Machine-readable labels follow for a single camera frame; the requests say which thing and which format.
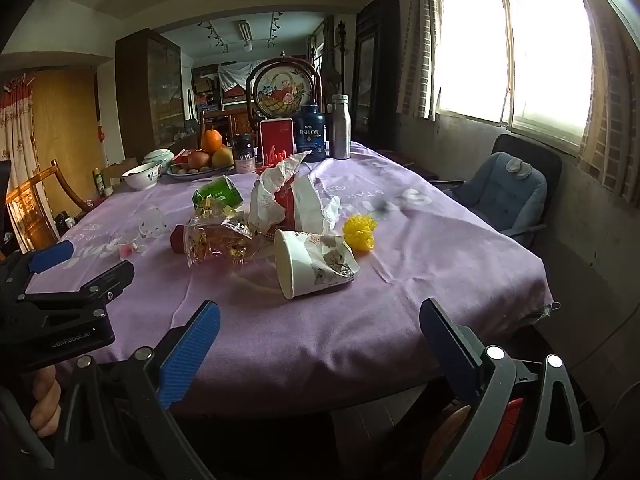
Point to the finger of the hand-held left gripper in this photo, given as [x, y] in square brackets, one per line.
[50, 256]
[100, 285]

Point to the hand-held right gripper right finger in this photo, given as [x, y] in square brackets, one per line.
[450, 347]

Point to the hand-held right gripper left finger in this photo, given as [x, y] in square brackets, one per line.
[192, 355]

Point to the clear candy snack bag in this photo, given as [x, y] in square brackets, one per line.
[220, 242]

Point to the white floral paper cup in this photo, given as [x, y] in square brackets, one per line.
[295, 265]

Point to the green white packet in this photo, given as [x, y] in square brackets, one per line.
[217, 191]

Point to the person's left hand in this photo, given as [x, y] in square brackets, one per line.
[45, 400]

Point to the small clear glass cup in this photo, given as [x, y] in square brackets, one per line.
[131, 246]
[152, 222]

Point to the wooden armchair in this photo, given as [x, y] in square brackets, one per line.
[37, 200]

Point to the small green bottle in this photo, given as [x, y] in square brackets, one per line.
[98, 181]

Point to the cardboard box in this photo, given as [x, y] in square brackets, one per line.
[120, 170]

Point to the floral ceramic bowl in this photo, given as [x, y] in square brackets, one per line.
[141, 177]

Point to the floral curtain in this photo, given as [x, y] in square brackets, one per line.
[15, 135]

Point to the wooden door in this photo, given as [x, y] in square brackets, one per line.
[65, 120]

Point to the white lidded tureen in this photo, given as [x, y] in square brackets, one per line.
[159, 156]

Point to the yellow crumpled wrapper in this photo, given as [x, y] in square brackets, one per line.
[360, 232]

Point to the fruit plate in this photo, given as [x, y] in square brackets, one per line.
[200, 172]

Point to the red apple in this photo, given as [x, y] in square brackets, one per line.
[198, 160]

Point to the blue seat cushion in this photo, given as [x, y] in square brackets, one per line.
[500, 195]

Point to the crumpled white tissue paper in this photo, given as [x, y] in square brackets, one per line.
[267, 195]

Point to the red plastic bag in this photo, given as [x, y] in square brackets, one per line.
[286, 201]

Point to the orange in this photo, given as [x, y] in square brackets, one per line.
[212, 141]

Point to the glass display cabinet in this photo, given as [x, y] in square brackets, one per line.
[147, 95]

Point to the brown supplement bottle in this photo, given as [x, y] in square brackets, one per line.
[245, 155]

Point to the low wooden side table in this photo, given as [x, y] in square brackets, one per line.
[405, 157]

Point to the wooden dining chair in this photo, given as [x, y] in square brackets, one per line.
[225, 122]

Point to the black chair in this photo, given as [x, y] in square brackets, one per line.
[545, 155]

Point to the red box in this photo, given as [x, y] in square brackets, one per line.
[276, 135]

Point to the stainless steel bottle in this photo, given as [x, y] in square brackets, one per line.
[339, 130]

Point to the dark blue supplement bottle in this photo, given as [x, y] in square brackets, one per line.
[310, 135]

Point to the round flower basket screen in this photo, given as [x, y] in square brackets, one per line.
[282, 90]

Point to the dark wooden mirror cabinet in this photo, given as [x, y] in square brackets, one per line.
[375, 70]

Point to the checkered curtain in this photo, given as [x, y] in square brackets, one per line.
[420, 40]
[612, 110]

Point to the fluorescent ceiling lamp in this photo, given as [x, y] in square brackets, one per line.
[244, 32]

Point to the window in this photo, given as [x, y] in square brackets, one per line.
[525, 45]

